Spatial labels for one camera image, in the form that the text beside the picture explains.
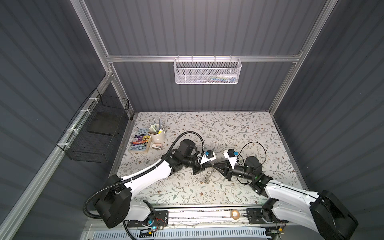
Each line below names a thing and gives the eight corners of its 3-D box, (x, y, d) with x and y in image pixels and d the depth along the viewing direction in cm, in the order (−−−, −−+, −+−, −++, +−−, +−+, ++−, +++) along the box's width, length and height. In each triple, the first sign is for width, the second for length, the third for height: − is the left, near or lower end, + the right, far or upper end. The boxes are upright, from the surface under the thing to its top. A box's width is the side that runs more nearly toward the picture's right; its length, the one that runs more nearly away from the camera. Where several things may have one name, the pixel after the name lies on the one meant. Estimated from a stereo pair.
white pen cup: (151, 144, 104) (147, 135, 95) (153, 133, 109) (150, 124, 101) (165, 144, 104) (162, 135, 95) (166, 133, 109) (164, 124, 101)
